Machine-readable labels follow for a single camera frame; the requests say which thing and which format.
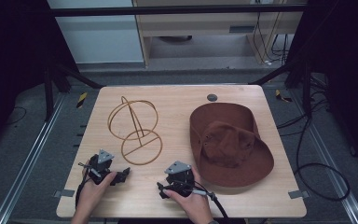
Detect person's left hand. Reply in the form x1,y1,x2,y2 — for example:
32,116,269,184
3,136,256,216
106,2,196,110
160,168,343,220
75,171,118,217

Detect thin black floor cable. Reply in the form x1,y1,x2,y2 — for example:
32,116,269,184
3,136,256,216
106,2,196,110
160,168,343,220
5,105,28,126

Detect long black floor cable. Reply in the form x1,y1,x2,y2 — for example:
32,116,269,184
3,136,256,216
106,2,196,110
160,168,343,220
275,74,351,202

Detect black metal stand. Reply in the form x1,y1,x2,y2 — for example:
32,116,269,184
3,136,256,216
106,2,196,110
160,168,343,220
249,59,313,119
42,57,104,123

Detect white cabinet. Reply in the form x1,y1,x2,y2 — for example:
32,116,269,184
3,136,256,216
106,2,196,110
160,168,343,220
47,0,145,65

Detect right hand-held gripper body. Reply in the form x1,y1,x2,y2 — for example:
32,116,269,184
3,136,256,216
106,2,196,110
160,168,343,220
163,160,197,198

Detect black yellow striped tape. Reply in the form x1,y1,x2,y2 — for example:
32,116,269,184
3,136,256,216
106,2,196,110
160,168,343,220
76,91,89,109
274,89,294,104

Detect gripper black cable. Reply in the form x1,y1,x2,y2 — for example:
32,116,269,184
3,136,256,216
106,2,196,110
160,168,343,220
75,161,94,209
180,179,232,222

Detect black horizontal frame bar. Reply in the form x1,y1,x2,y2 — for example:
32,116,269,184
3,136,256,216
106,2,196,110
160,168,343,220
50,4,308,17

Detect grey table bracket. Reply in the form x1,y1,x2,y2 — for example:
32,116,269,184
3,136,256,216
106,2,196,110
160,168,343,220
287,189,310,200
52,189,76,199

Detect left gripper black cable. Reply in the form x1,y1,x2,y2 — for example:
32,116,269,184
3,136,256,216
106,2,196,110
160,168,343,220
75,161,94,209

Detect person's right hand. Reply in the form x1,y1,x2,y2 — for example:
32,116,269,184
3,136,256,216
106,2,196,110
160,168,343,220
162,176,214,224

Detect brown felt hat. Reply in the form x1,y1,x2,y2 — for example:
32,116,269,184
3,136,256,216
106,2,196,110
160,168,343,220
188,102,275,189

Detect aluminium floor rail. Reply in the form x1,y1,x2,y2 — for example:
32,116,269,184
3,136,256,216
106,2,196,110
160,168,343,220
0,92,67,224
291,89,358,224

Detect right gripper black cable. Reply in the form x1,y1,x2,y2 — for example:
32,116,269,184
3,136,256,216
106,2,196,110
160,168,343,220
180,179,232,222

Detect dark curtain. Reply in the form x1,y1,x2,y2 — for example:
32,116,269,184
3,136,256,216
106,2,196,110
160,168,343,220
0,0,79,157
287,0,358,175

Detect gold wire hat stand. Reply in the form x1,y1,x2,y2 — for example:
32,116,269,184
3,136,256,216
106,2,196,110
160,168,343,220
106,95,164,166

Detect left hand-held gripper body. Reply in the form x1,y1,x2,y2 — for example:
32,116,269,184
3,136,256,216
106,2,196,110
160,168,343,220
87,148,119,187

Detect hanging desk cables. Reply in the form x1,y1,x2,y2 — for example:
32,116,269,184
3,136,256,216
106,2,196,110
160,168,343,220
252,11,291,65

